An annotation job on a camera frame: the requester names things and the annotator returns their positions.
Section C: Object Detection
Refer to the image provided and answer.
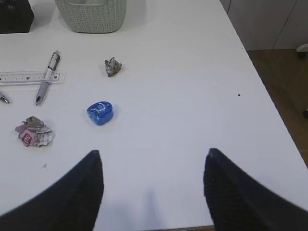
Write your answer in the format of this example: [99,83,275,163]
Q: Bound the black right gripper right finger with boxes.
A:
[203,148,308,231]

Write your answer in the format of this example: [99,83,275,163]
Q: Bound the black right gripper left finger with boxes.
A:
[0,150,104,231]

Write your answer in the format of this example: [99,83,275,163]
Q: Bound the large paper ball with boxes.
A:
[15,116,55,147]

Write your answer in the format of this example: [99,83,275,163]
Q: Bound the small paper ball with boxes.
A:
[104,57,122,77]

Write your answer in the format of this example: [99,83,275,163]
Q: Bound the blue pencil sharpener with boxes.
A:
[87,102,114,126]

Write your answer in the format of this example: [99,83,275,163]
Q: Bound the teal white pen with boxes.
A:
[0,93,10,103]

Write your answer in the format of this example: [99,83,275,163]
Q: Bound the grey white pen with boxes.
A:
[35,50,60,106]

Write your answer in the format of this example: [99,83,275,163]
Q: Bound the green woven plastic basket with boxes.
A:
[55,0,127,33]

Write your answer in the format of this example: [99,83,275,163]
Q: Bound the black pen holder box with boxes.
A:
[0,0,34,34]

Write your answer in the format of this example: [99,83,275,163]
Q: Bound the clear plastic ruler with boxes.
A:
[0,71,66,86]

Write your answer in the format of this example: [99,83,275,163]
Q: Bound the white chair base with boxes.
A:
[296,43,308,59]

